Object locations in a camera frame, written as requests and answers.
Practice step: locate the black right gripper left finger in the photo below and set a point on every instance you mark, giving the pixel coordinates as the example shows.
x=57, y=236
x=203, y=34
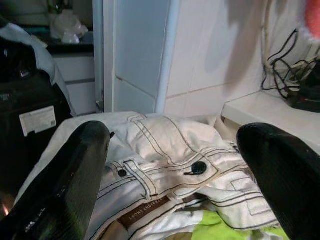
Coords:
x=62, y=180

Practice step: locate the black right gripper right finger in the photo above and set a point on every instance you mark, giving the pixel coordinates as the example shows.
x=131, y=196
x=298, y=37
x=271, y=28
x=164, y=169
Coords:
x=282, y=180

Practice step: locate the white washing machine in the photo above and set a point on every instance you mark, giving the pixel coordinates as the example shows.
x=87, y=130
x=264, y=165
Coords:
x=270, y=112

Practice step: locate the lime green cloth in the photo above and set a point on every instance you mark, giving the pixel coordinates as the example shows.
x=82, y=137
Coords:
x=215, y=227

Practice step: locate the black suitcase with white label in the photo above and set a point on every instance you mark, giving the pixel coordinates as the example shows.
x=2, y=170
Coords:
x=27, y=105

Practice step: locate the black power adapter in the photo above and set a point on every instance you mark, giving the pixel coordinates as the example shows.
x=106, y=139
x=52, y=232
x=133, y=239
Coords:
x=306, y=95

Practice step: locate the white kitchen cabinet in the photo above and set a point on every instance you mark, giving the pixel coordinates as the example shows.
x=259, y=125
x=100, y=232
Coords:
x=75, y=77

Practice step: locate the white denim shorts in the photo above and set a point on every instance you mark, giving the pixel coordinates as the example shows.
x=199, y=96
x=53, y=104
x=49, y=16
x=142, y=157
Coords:
x=170, y=160

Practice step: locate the clear plastic bag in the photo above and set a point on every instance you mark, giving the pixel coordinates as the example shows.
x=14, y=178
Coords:
x=66, y=26

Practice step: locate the pink red cloth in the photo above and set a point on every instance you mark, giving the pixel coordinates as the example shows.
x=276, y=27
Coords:
x=313, y=18

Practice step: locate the white door frame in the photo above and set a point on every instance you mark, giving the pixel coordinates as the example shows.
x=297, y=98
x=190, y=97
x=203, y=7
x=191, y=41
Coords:
x=136, y=55

